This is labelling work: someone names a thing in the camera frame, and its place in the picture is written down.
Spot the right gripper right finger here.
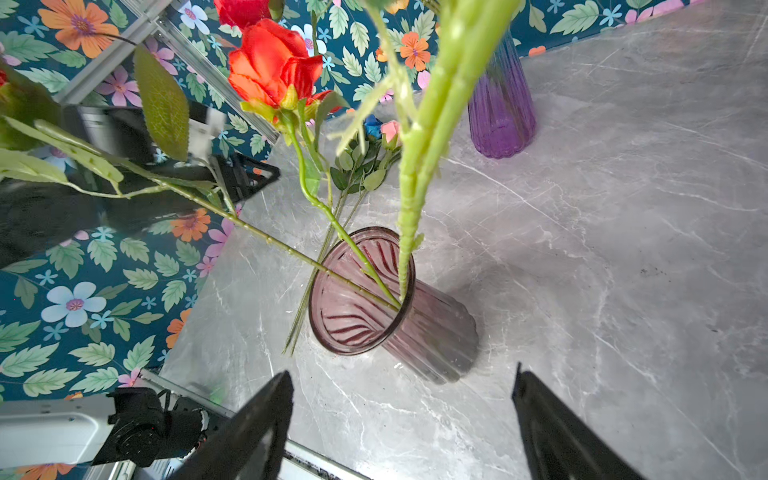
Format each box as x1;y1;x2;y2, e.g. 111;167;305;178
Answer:
511;364;643;480

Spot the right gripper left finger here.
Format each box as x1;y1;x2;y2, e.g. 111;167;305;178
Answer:
171;371;294;480

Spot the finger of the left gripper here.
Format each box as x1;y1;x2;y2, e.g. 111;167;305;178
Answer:
224;152;281;203

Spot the red rose stem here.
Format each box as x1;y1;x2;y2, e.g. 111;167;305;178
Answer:
214;0;285;30
229;19;401;310

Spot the dark purple glass vase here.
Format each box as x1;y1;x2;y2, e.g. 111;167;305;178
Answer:
309;241;479;385

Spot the blue purple glass vase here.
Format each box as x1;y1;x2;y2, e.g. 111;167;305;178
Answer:
468;31;537;159

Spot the deep pink peony stem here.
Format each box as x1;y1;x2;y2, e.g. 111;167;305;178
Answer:
329;0;523;296

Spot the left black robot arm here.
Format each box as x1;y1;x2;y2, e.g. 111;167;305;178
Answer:
1;102;280;267

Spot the mixed flower bunch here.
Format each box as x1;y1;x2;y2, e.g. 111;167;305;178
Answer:
283;114;402;355

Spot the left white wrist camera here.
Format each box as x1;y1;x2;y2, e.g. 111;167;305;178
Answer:
63;102;225;165

